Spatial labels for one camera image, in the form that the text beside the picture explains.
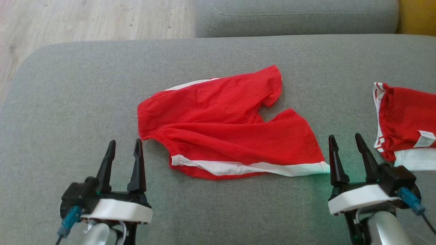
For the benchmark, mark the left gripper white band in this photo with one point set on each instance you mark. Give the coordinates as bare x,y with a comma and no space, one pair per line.
119,211

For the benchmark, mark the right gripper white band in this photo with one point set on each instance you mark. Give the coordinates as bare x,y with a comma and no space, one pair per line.
357,200

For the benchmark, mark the red shirt with white sleeves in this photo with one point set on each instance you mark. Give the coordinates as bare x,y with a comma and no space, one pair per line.
405,115

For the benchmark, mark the red Bulls shorts white stripe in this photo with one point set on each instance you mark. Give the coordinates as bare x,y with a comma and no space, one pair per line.
221,126

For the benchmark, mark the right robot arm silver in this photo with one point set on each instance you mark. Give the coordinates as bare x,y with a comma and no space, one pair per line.
385,228

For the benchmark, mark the large grey sofa seat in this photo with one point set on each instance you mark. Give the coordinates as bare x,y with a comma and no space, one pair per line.
85,102

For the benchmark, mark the grey sofa cushion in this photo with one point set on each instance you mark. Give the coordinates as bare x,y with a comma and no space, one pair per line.
289,17

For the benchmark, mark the yellow upholstered panel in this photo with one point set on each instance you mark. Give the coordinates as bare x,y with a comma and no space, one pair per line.
419,17

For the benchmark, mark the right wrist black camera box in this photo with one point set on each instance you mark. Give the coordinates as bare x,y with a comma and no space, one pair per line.
396,178

